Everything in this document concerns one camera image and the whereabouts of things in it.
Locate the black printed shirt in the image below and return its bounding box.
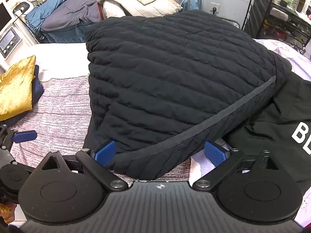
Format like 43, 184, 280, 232
224, 74, 311, 190

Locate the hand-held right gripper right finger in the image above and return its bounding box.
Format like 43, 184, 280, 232
192, 141, 283, 191

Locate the white machine with display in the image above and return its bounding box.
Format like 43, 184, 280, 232
0, 1, 39, 66

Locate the black quilted jacket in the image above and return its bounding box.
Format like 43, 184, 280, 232
83, 11, 293, 180

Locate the coiled cable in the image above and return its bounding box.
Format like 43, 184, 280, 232
24, 17, 41, 34

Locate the grey mottled blanket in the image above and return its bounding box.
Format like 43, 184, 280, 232
10, 75, 192, 183

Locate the grey purple blanket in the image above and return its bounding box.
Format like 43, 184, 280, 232
40, 0, 112, 33

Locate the black metal rack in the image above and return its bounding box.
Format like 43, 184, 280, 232
242, 0, 311, 55

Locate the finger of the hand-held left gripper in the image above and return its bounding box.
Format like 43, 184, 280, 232
0, 124, 38, 151

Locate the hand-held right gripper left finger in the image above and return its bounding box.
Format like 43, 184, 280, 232
36, 140, 128, 191

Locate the blue blanket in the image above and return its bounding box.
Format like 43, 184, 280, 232
24, 0, 79, 33

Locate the brown strap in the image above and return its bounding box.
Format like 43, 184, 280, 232
97, 2, 105, 21

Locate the white bed sheet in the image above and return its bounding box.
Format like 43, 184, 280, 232
31, 42, 90, 82

